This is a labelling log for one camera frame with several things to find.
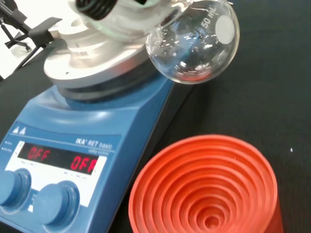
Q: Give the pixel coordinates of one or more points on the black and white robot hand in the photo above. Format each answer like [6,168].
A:
[131,14]

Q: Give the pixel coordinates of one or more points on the orange ribbed flask stand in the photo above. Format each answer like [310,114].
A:
[206,184]

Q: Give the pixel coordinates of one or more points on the black bench cloth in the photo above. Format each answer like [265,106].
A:
[267,109]

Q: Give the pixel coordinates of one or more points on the blue heater with steel plate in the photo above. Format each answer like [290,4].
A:
[80,116]

